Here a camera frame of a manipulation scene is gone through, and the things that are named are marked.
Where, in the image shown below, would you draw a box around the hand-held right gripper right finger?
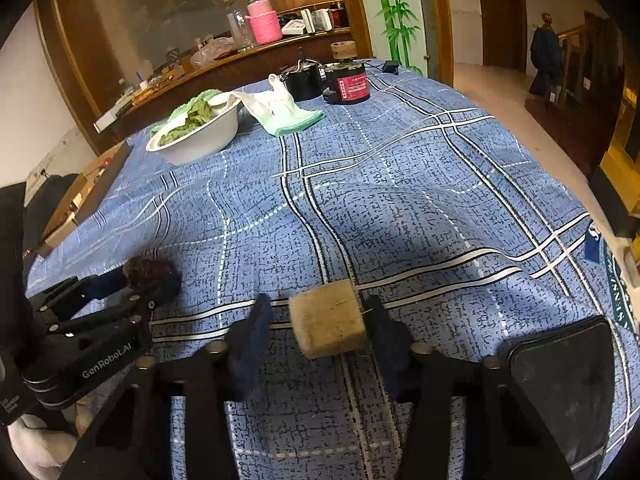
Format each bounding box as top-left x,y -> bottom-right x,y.
364,295 -> 576,480

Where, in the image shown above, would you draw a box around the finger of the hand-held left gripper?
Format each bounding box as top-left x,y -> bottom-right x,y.
47,296 -> 157,347
27,267 -> 133,321

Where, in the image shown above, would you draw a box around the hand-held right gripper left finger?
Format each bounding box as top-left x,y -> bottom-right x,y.
60,294 -> 275,480

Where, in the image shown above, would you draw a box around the dark red date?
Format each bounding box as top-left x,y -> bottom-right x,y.
124,256 -> 182,306

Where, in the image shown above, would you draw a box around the pale sugarcane piece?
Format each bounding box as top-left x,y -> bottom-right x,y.
288,280 -> 368,360

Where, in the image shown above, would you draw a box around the person's left hand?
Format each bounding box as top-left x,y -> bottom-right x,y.
9,412 -> 77,472

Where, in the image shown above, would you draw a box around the cardboard box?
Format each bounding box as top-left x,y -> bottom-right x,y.
37,140 -> 131,258

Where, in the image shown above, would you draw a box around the black chair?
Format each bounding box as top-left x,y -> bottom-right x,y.
25,174 -> 81,223

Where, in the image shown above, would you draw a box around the blue checked tablecloth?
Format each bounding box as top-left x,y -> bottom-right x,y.
25,62 -> 640,480

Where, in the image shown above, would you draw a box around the white bowl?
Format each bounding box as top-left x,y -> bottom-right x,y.
146,91 -> 243,166

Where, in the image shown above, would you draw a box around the green vegetables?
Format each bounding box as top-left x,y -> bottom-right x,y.
159,97 -> 217,143

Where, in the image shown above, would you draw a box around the wooden counter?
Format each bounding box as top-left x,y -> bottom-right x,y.
92,30 -> 373,137

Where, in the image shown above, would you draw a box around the white and green cloth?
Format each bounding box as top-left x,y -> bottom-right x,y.
235,74 -> 326,137

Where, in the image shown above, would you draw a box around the round printed mat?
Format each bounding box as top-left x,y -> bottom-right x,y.
597,237 -> 640,333

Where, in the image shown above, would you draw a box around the clear plastic bag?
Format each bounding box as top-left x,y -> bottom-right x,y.
190,36 -> 236,68

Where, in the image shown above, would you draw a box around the black jar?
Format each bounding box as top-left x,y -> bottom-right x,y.
279,49 -> 326,102

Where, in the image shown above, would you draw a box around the red label jar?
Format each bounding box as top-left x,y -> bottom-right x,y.
322,59 -> 372,106

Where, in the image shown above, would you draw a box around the clear glass cup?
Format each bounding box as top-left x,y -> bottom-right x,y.
227,9 -> 256,52

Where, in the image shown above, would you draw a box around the pink thermos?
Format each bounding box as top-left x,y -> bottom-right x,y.
246,0 -> 283,46

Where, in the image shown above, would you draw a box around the wooden door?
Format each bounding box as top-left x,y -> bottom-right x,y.
475,0 -> 528,73

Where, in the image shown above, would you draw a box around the dark jacket on post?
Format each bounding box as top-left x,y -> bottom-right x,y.
529,12 -> 566,98

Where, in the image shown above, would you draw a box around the bamboo wall sticker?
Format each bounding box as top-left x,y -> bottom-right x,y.
364,0 -> 426,76

